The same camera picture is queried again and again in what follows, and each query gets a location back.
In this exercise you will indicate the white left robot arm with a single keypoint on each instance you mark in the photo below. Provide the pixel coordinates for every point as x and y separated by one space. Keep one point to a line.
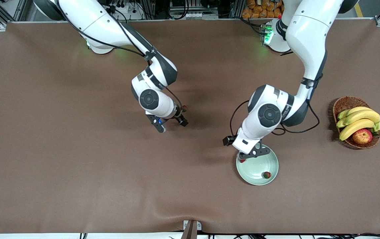
309 30

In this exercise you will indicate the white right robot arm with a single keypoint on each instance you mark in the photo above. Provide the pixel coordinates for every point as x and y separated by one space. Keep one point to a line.
87 16

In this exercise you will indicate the pale green round plate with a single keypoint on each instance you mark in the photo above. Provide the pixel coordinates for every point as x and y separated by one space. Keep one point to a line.
253 172

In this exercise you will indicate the brown table cover cloth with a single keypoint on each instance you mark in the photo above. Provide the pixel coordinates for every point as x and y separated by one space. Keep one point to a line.
143 199

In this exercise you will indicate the white terminal strip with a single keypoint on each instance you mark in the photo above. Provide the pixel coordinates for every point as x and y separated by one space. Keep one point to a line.
194 15

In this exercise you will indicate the small greenish yellow banana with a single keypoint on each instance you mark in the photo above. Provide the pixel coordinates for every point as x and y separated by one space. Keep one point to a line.
340 123

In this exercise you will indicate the brown wicker basket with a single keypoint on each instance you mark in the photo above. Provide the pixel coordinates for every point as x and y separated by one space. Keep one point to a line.
345 103

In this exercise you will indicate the white power strip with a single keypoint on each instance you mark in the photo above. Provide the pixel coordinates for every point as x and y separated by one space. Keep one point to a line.
128 10

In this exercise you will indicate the pile of orange bread rolls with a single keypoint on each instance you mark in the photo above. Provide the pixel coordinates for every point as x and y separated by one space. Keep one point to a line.
259 13

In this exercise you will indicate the red yellow apple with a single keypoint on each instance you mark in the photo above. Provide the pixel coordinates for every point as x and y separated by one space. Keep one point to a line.
362 136

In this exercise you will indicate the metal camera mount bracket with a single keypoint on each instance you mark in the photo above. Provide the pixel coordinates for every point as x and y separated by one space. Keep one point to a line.
191 230

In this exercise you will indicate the silver aluminium frame rail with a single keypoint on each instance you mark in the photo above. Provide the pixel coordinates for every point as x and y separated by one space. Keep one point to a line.
20 10

